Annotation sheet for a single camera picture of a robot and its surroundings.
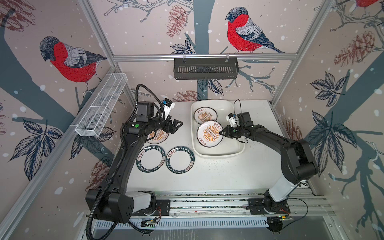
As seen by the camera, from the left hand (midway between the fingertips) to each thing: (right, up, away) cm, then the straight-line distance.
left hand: (175, 119), depth 73 cm
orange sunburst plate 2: (-14, -13, +27) cm, 33 cm away
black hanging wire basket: (+17, +35, +31) cm, 50 cm away
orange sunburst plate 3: (+17, +3, +40) cm, 44 cm away
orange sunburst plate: (+19, -10, +20) cm, 29 cm away
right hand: (+26, -10, +18) cm, 32 cm away
